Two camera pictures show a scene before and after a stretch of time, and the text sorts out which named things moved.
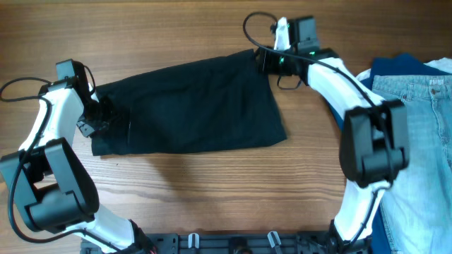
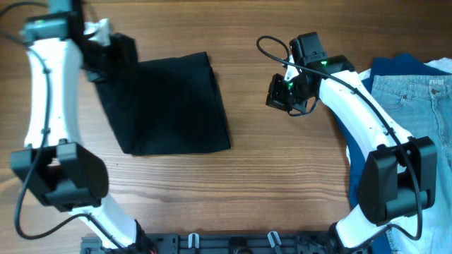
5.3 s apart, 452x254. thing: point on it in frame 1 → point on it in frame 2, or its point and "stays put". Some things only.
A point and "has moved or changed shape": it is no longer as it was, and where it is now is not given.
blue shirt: [391, 64] stays put
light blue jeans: [417, 204] stays put
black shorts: [221, 102] has moved or changed shape
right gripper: [265, 60] → [275, 97]
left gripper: [90, 129] → [117, 68]
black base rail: [248, 242] stays put
